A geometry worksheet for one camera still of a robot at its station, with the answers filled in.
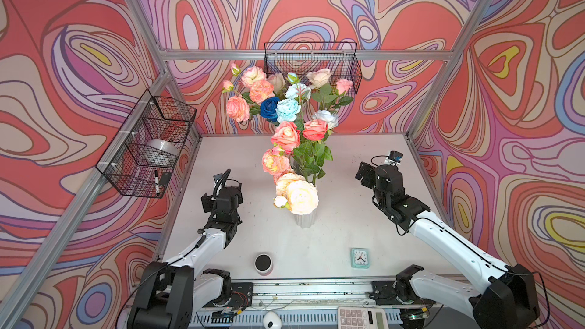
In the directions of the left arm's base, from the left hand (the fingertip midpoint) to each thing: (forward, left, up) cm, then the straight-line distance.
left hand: (223, 188), depth 87 cm
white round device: (-41, -21, -8) cm, 47 cm away
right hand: (+1, -56, +9) cm, 57 cm away
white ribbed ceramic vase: (-12, -32, -4) cm, 34 cm away
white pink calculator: (-41, -48, -10) cm, 64 cm away
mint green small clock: (-23, -51, -9) cm, 57 cm away
